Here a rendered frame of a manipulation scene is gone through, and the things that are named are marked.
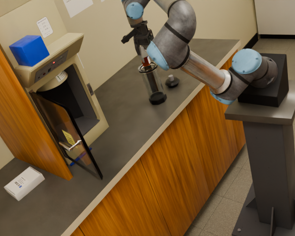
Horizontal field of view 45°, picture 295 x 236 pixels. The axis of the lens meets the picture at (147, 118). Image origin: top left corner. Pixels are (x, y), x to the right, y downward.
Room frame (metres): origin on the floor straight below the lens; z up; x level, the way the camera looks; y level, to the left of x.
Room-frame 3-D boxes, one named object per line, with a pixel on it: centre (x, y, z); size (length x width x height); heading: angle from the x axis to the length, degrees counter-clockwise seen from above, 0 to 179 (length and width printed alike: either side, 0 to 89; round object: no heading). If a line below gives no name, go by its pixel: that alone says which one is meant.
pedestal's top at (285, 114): (1.43, -0.59, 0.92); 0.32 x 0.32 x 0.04; 49
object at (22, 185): (1.40, 0.68, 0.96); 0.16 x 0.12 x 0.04; 127
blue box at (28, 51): (1.45, 0.36, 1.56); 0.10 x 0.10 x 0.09; 42
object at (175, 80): (1.86, -0.21, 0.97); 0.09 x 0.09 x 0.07
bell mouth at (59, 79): (1.64, 0.39, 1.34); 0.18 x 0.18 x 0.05
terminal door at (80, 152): (1.31, 0.36, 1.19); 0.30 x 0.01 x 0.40; 33
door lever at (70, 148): (1.23, 0.34, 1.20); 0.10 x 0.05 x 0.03; 33
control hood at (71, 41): (1.51, 0.30, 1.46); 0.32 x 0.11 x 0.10; 132
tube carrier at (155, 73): (1.75, -0.09, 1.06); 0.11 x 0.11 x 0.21
